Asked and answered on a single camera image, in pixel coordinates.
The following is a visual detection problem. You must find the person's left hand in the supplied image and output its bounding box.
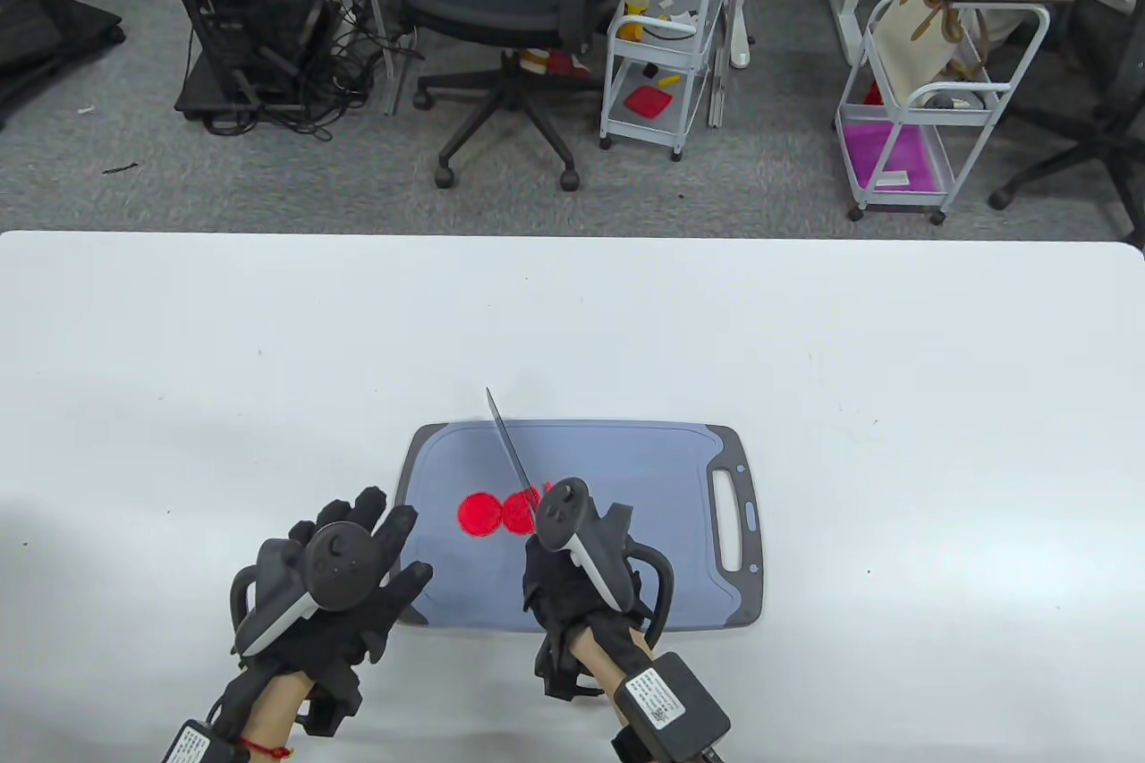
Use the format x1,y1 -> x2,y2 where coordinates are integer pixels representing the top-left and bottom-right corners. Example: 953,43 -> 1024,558
234,490 -> 435,737

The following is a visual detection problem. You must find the person's right hand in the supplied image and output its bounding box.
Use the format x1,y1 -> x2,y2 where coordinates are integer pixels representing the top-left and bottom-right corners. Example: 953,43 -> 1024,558
522,530 -> 654,701

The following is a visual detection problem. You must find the grey cutting board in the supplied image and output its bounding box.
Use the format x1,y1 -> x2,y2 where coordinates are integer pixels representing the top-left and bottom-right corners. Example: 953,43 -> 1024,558
394,420 -> 766,632

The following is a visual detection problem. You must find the black cleaver knife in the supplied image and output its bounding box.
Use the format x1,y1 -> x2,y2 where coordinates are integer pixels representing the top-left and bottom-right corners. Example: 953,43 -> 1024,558
486,387 -> 539,531

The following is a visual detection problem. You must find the person's left forearm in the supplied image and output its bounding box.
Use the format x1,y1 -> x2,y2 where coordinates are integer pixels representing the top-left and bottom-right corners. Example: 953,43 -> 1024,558
215,674 -> 314,763

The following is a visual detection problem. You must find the person's right forearm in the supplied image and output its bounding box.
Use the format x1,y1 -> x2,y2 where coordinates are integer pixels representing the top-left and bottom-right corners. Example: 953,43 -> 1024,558
564,615 -> 658,710

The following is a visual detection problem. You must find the black left hand controller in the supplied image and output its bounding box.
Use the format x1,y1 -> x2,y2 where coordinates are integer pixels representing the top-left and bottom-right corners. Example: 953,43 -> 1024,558
230,520 -> 381,657

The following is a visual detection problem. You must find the black hand controller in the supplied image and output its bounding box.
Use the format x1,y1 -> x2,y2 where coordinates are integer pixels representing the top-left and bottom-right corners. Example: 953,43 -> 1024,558
534,479 -> 674,648
230,520 -> 381,657

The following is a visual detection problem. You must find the black right hand controller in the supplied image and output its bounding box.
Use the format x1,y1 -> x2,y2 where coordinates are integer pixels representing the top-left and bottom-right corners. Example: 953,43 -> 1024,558
534,479 -> 674,648

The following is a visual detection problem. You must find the black right wrist sensor box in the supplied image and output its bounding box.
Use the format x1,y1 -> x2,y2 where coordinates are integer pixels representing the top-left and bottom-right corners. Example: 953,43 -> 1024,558
611,651 -> 730,763

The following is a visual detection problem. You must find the black wrist sensor box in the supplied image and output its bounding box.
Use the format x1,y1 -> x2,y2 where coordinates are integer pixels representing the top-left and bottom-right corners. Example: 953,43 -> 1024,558
611,651 -> 730,763
161,718 -> 251,763

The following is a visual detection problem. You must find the black left wrist sensor box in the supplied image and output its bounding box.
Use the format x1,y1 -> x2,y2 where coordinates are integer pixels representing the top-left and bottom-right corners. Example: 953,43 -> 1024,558
161,718 -> 251,763

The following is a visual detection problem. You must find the red shoe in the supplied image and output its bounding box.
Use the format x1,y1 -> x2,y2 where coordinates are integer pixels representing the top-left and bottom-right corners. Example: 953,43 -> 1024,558
519,46 -> 591,80

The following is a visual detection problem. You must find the red flat pad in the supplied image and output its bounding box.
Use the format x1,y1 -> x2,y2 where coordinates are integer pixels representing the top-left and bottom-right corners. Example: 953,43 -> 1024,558
623,83 -> 674,120

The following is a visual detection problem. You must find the magenta sheet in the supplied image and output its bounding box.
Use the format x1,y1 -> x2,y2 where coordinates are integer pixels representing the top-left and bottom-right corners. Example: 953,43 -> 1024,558
845,122 -> 949,196

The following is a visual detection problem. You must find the large white rolling cart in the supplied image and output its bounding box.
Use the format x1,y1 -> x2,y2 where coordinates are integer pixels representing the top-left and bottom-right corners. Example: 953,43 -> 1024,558
836,0 -> 1052,225

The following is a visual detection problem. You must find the black stand base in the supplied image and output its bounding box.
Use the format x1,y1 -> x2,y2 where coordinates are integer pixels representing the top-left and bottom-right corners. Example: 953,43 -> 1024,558
0,0 -> 126,129

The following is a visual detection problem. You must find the beige tote bag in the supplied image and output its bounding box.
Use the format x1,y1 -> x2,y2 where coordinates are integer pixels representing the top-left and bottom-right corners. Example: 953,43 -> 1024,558
872,0 -> 989,106

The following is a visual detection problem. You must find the bundle of black cables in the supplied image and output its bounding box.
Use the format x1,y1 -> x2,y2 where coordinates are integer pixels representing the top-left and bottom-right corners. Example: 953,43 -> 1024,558
206,0 -> 421,138

